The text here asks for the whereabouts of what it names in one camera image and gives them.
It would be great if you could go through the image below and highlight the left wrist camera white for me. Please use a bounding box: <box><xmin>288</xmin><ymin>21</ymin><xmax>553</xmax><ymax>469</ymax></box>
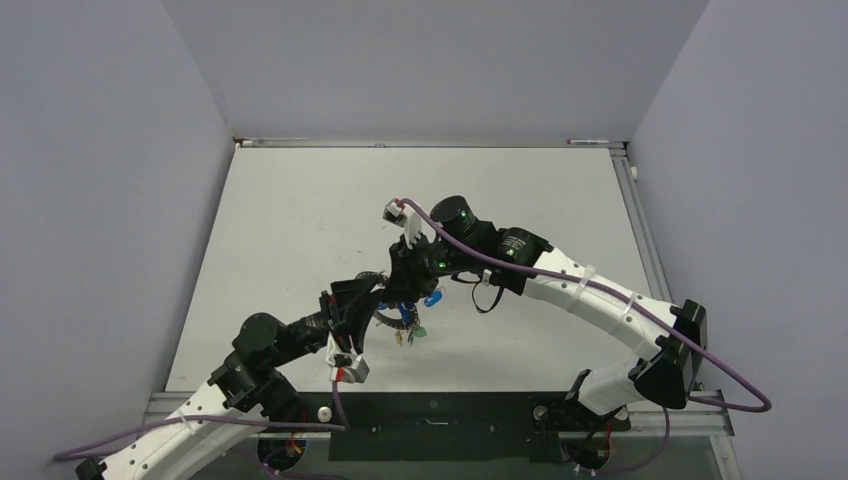
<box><xmin>325</xmin><ymin>335</ymin><xmax>370</xmax><ymax>384</ymax></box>

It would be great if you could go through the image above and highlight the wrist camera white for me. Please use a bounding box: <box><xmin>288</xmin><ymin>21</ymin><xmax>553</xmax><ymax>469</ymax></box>
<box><xmin>325</xmin><ymin>335</ymin><xmax>370</xmax><ymax>384</ymax></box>
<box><xmin>383</xmin><ymin>199</ymin><xmax>423</xmax><ymax>249</ymax></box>

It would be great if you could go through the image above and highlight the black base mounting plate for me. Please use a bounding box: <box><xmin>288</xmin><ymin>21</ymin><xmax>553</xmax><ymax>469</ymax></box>
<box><xmin>235</xmin><ymin>370</ymin><xmax>632</xmax><ymax>464</ymax></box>

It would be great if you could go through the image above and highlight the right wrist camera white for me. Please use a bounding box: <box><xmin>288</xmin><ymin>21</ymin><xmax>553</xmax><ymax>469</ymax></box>
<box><xmin>383</xmin><ymin>199</ymin><xmax>423</xmax><ymax>249</ymax></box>

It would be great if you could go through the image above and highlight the aluminium frame rail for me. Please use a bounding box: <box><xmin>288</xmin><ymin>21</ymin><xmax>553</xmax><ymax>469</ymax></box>
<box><xmin>234</xmin><ymin>138</ymin><xmax>626</xmax><ymax>150</ymax></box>
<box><xmin>610</xmin><ymin>143</ymin><xmax>733</xmax><ymax>437</ymax></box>

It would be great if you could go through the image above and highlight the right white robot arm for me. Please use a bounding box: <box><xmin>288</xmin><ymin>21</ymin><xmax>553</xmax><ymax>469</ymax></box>
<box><xmin>382</xmin><ymin>195</ymin><xmax>707</xmax><ymax>428</ymax></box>

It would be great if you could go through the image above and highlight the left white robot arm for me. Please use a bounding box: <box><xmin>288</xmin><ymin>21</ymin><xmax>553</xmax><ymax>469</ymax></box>
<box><xmin>54</xmin><ymin>274</ymin><xmax>383</xmax><ymax>479</ymax></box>

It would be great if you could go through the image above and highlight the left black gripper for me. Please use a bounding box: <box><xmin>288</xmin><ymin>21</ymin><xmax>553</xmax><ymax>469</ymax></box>
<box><xmin>269</xmin><ymin>275</ymin><xmax>384</xmax><ymax>366</ymax></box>

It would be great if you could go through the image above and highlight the aluminium frame rail right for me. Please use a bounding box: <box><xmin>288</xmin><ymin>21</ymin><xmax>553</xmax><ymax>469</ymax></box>
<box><xmin>610</xmin><ymin>143</ymin><xmax>733</xmax><ymax>437</ymax></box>

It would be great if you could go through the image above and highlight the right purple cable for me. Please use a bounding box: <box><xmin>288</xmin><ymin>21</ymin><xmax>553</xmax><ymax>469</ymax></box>
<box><xmin>397</xmin><ymin>197</ymin><xmax>773</xmax><ymax>478</ymax></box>

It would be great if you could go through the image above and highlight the aluminium frame rail back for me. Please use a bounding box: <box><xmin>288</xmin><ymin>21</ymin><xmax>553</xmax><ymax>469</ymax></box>
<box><xmin>234</xmin><ymin>138</ymin><xmax>626</xmax><ymax>150</ymax></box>

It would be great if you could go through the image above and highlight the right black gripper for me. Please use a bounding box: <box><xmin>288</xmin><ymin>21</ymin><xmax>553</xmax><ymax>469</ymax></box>
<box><xmin>382</xmin><ymin>230</ymin><xmax>475</xmax><ymax>302</ymax></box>

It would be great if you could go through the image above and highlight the round steel key organizer disc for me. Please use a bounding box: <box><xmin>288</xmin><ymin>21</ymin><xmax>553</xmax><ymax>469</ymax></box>
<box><xmin>355</xmin><ymin>271</ymin><xmax>421</xmax><ymax>332</ymax></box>

